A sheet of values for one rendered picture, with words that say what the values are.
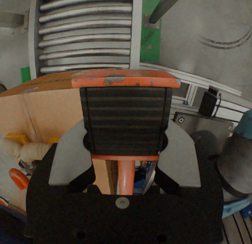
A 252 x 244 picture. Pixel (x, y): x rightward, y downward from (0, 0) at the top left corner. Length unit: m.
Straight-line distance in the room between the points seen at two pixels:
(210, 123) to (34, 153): 0.45
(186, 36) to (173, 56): 0.27
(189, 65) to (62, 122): 1.34
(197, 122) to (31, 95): 0.43
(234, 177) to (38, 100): 0.43
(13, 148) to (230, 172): 0.46
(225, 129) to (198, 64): 1.14
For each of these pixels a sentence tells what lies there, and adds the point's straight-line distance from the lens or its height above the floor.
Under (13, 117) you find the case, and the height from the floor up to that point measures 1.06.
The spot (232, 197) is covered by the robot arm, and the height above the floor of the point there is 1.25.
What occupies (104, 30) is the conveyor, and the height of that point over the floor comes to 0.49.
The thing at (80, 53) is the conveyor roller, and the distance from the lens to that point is 0.82.
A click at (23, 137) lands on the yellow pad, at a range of 0.43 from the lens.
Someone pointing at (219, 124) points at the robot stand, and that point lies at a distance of 0.43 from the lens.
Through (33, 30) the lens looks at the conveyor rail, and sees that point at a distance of 0.95.
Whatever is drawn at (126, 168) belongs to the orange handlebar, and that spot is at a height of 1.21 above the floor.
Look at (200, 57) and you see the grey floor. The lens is 1.53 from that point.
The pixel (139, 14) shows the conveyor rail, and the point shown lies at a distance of 0.76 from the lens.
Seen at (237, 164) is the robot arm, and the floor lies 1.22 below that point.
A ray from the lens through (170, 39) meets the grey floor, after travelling 1.40.
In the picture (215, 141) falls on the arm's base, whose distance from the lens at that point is 0.39.
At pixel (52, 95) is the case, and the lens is 0.31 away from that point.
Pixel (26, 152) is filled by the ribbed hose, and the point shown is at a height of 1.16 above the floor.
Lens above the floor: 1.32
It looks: 62 degrees down
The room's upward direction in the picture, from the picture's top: 177 degrees counter-clockwise
